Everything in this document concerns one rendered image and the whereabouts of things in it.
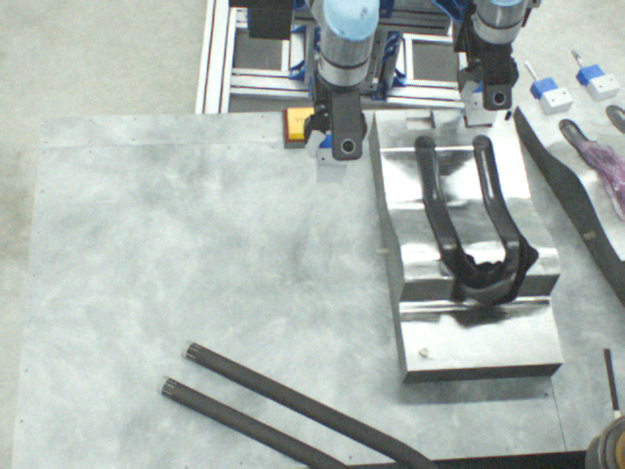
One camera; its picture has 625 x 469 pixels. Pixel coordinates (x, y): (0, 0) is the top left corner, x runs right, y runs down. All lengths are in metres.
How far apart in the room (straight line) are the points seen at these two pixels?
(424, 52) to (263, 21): 0.87
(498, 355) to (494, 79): 0.45
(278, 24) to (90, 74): 1.07
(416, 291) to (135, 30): 1.77
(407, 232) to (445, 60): 1.27
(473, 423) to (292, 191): 0.53
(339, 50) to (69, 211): 0.62
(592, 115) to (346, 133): 0.62
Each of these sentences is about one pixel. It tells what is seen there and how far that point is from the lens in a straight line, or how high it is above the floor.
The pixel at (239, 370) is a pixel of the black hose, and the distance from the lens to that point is 1.40.
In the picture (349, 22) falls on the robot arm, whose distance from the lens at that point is 1.21.
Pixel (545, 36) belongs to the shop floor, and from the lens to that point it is 3.13.
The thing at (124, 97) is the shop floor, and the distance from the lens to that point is 2.79.
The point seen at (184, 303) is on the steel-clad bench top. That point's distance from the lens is 1.51.
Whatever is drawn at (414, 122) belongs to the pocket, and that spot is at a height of 0.86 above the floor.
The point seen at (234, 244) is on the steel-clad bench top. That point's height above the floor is 0.80.
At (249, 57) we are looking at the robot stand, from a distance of 2.59.
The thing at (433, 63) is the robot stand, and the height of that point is 0.21.
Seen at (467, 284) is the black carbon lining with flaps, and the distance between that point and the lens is 1.48.
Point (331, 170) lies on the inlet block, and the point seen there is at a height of 0.94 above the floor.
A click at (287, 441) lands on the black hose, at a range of 1.35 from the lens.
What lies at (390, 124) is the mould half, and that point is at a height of 0.89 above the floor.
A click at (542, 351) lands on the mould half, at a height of 0.86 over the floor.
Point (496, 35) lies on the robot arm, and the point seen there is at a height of 1.16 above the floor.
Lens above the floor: 2.16
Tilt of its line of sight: 60 degrees down
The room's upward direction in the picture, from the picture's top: 8 degrees clockwise
